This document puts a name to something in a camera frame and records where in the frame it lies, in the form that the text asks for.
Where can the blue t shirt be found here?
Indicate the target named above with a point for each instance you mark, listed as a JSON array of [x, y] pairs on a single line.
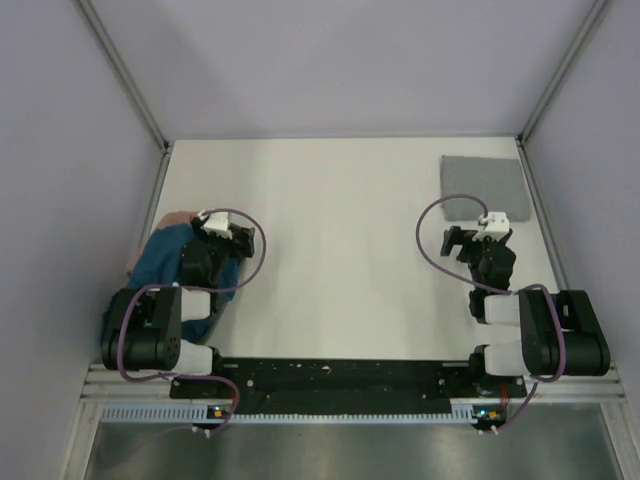
[[160, 263]]

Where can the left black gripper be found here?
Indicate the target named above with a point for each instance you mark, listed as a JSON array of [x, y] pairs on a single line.
[[245, 248]]

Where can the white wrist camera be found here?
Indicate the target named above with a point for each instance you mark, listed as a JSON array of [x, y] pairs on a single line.
[[216, 224], [494, 225]]

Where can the folded grey t shirt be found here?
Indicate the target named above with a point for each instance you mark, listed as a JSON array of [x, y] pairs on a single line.
[[498, 182]]

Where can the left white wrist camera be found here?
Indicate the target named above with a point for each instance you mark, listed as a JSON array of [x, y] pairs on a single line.
[[216, 224]]

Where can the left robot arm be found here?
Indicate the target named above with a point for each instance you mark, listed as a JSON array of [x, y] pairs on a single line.
[[193, 275]]

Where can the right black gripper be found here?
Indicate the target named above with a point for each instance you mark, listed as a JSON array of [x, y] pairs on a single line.
[[457, 236]]

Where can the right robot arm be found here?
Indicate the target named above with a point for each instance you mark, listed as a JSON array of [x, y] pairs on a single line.
[[556, 330]]

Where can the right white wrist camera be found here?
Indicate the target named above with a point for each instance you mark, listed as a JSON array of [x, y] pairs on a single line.
[[494, 225]]

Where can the grey slotted cable duct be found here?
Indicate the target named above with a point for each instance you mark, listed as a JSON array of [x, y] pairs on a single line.
[[210, 415]]

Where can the aluminium frame rail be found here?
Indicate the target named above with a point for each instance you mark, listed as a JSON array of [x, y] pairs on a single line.
[[264, 379]]

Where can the pink t shirt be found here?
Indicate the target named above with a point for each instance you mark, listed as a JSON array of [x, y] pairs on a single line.
[[168, 220]]

